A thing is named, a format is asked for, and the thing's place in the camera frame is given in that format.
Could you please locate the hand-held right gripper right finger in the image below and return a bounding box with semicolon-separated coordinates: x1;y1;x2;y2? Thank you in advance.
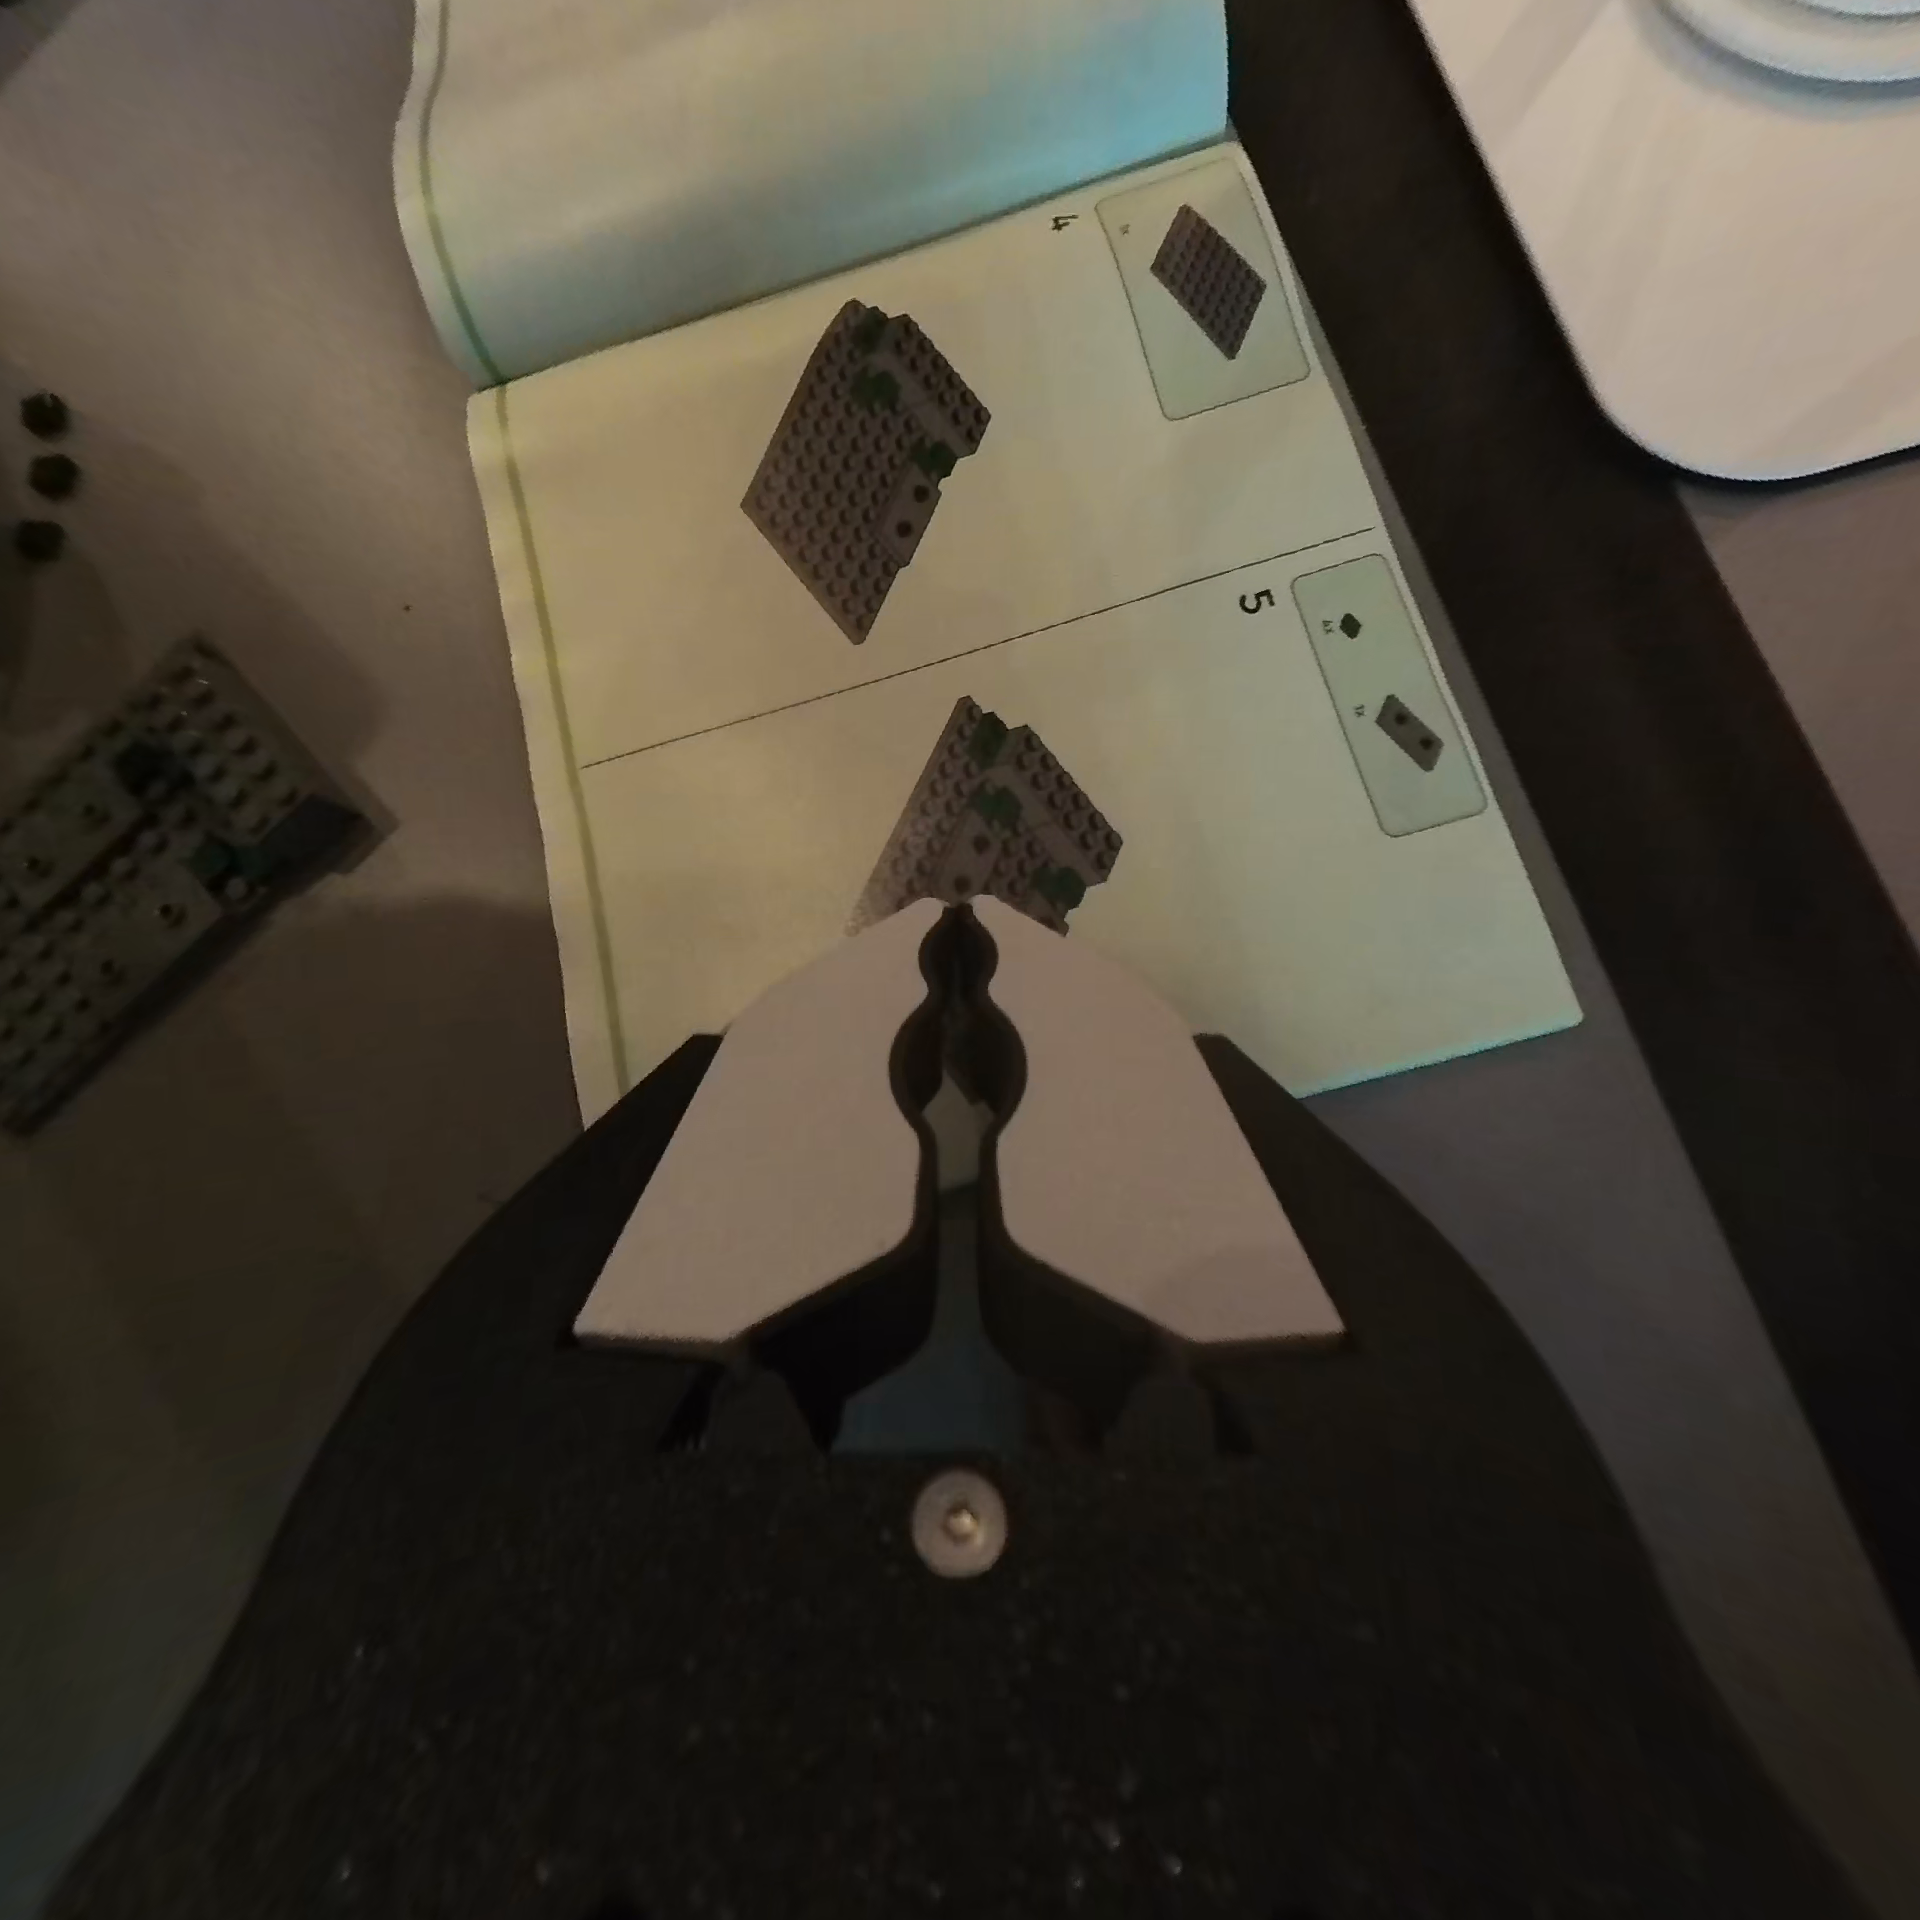
959;896;1347;1432

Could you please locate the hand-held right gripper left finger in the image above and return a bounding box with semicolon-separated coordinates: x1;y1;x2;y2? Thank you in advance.
574;901;963;1450

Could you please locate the open brick instruction booklet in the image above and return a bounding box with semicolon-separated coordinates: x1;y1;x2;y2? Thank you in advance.
392;0;1583;1142

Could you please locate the grey brick plate assembly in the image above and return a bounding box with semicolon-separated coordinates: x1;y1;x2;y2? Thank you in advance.
0;638;395;1134

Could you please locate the white rounded pad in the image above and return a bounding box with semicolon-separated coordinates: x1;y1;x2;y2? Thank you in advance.
1411;0;1920;482

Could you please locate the white round object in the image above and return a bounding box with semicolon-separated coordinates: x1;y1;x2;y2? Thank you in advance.
1649;0;1920;106

